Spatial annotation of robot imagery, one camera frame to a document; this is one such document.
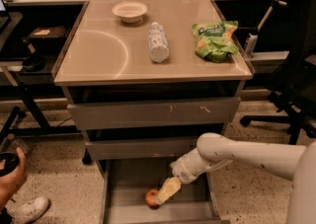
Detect plastic bottle on floor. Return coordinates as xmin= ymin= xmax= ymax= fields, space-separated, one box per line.
xmin=7 ymin=134 xmax=30 ymax=155

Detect black controller device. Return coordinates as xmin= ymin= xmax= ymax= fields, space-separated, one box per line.
xmin=0 ymin=152 xmax=20 ymax=177

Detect grey top drawer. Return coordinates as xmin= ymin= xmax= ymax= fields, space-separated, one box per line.
xmin=68 ymin=97 xmax=240 ymax=130

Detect grey drawer cabinet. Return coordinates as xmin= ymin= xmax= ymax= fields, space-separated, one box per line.
xmin=51 ymin=0 xmax=256 ymax=224

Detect person's hand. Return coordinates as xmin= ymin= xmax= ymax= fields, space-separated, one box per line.
xmin=0 ymin=147 xmax=28 ymax=211

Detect grey open bottom drawer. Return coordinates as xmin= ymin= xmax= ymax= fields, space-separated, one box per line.
xmin=101 ymin=158 xmax=230 ymax=224

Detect white sneaker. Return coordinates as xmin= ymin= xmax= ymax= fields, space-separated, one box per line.
xmin=10 ymin=196 xmax=50 ymax=224

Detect black desk frame left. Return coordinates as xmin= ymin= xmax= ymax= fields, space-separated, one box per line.
xmin=0 ymin=12 xmax=80 ymax=162

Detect clear plastic water bottle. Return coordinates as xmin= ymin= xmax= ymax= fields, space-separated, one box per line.
xmin=148 ymin=22 xmax=169 ymax=63

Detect black box on shelf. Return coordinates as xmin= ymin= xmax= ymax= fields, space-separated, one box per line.
xmin=28 ymin=26 xmax=68 ymax=47

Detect white spray bottle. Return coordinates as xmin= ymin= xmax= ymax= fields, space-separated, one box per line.
xmin=244 ymin=28 xmax=258 ymax=57

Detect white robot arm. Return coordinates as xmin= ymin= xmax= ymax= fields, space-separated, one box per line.
xmin=155 ymin=133 xmax=316 ymax=224

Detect grey middle drawer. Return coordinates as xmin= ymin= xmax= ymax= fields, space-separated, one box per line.
xmin=86 ymin=137 xmax=198 ymax=160

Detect green chip bag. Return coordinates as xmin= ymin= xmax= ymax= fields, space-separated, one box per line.
xmin=192 ymin=21 xmax=239 ymax=63

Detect white paper bowl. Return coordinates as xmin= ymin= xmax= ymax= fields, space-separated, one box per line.
xmin=112 ymin=2 xmax=147 ymax=24

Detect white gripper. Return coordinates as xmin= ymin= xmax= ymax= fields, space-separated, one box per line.
xmin=155 ymin=148 xmax=232 ymax=205

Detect orange fruit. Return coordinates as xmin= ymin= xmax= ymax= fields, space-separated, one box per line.
xmin=145 ymin=188 xmax=158 ymax=207

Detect black office chair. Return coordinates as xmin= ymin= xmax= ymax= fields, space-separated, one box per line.
xmin=240 ymin=0 xmax=316 ymax=145

